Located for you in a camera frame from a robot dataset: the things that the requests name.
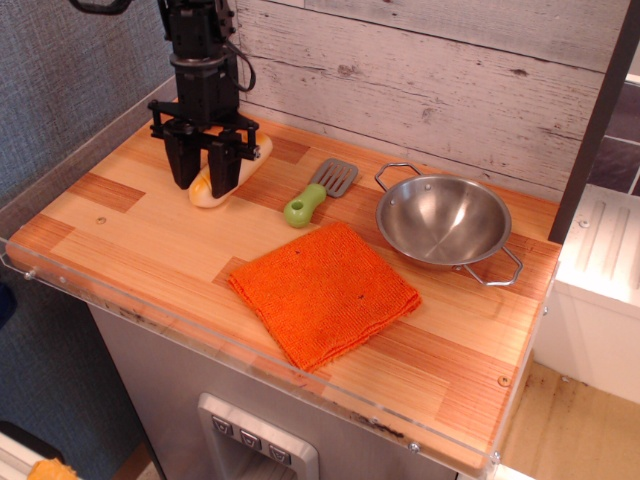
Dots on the white ridged side counter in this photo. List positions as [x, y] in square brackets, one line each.
[590, 332]

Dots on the orange knitted cloth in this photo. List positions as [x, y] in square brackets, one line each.
[323, 294]

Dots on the clear acrylic table guard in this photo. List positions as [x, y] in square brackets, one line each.
[443, 377]

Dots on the orange object bottom left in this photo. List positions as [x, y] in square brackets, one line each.
[51, 469]

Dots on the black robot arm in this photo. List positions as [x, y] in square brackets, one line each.
[202, 29]

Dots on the steel bowl with handles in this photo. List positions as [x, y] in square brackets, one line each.
[443, 220]

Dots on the silver dispenser panel with buttons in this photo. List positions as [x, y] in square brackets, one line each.
[244, 446]

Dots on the dark grey right post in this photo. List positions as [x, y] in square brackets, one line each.
[614, 79]

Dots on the toy hot dog bun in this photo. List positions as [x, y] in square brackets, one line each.
[200, 191]

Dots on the green handled grey spatula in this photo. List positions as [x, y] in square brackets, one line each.
[332, 179]

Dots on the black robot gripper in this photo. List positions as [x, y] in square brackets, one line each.
[207, 95]

